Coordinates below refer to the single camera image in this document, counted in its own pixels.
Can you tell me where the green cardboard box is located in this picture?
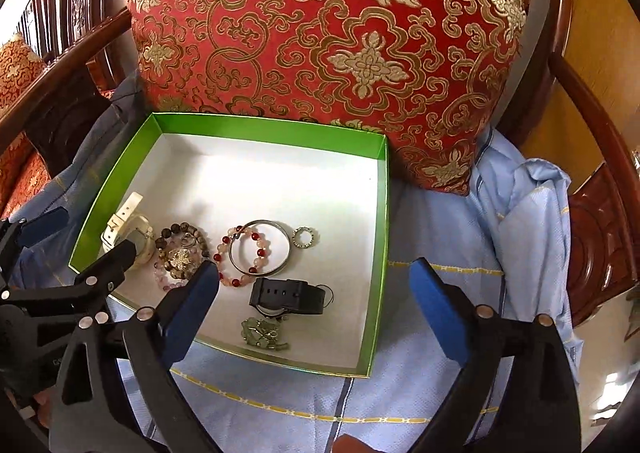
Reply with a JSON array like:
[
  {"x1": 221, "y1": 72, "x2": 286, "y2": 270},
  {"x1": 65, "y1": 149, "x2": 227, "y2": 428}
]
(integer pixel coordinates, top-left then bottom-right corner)
[{"x1": 67, "y1": 113, "x2": 391, "y2": 379}]

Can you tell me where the white wristwatch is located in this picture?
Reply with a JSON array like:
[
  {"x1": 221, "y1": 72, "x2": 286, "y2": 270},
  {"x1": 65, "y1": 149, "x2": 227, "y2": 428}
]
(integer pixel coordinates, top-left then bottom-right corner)
[{"x1": 100, "y1": 192, "x2": 157, "y2": 265}]

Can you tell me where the brown wooden bead bracelet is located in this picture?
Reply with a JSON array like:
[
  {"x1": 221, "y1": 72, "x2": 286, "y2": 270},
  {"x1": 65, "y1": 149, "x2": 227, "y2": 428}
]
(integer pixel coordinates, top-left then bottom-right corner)
[{"x1": 154, "y1": 224, "x2": 213, "y2": 279}]

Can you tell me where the light blue cloth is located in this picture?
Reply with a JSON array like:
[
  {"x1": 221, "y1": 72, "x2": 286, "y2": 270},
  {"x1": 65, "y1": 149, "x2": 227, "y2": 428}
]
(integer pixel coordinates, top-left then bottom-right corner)
[{"x1": 10, "y1": 73, "x2": 586, "y2": 453}]

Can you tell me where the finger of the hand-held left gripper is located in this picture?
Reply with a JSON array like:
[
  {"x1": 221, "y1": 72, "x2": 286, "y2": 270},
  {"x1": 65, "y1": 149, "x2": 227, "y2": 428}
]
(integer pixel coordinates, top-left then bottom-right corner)
[
  {"x1": 0, "y1": 239, "x2": 138, "y2": 321},
  {"x1": 0, "y1": 207, "x2": 70, "y2": 256}
]

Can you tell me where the black wristwatch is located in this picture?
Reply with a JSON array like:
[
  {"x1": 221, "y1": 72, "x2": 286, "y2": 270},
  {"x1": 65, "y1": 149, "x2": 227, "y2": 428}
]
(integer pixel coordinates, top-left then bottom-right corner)
[{"x1": 249, "y1": 278, "x2": 328, "y2": 320}]

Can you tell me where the green jade pendant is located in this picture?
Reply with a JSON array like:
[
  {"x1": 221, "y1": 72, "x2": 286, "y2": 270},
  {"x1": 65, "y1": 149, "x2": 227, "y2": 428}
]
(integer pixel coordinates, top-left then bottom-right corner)
[{"x1": 240, "y1": 315, "x2": 291, "y2": 351}]

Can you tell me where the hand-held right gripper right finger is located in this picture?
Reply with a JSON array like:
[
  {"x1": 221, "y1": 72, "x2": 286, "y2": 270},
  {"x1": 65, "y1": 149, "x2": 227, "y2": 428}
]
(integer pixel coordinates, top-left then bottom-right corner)
[{"x1": 409, "y1": 257, "x2": 583, "y2": 453}]

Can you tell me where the silver bangle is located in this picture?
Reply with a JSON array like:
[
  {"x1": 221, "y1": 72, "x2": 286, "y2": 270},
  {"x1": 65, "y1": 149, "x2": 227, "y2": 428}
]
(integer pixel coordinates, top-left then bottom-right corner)
[{"x1": 229, "y1": 219, "x2": 292, "y2": 278}]

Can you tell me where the gold charm with key ring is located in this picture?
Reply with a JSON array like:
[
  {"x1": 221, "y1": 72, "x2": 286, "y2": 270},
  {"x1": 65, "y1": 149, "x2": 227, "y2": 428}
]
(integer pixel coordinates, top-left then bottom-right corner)
[{"x1": 167, "y1": 233, "x2": 201, "y2": 276}]

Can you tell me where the red and pink bead bracelet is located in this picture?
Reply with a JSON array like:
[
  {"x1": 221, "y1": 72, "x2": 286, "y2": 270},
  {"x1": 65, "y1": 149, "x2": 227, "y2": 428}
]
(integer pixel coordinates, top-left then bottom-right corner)
[{"x1": 216, "y1": 225, "x2": 273, "y2": 286}]

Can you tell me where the small red gold patterned cushion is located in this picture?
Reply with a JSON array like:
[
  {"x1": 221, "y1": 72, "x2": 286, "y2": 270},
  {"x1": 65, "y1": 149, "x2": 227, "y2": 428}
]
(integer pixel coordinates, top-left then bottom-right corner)
[{"x1": 0, "y1": 33, "x2": 53, "y2": 214}]

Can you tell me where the dark wooden chair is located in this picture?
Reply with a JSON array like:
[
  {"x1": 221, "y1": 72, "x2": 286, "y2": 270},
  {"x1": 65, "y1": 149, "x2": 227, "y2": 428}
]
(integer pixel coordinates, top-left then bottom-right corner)
[{"x1": 0, "y1": 0, "x2": 640, "y2": 329}]

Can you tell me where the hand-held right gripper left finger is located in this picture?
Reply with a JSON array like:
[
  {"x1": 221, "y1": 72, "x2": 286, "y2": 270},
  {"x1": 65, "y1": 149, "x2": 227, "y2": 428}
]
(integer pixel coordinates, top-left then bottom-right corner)
[{"x1": 47, "y1": 260, "x2": 221, "y2": 453}]

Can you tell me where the large red gold patterned cushion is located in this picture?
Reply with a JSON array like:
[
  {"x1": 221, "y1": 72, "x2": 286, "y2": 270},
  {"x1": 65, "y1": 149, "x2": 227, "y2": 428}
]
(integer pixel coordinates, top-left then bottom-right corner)
[{"x1": 122, "y1": 0, "x2": 546, "y2": 196}]

